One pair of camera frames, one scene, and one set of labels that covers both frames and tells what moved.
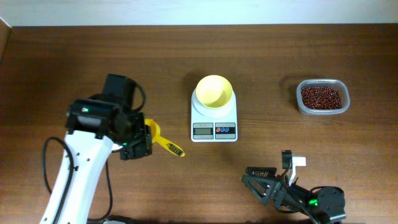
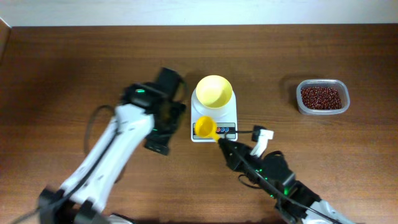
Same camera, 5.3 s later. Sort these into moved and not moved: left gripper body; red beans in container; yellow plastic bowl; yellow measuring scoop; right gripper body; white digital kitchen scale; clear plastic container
Moved: right gripper body; left gripper body; yellow measuring scoop
Not moved: yellow plastic bowl; clear plastic container; red beans in container; white digital kitchen scale
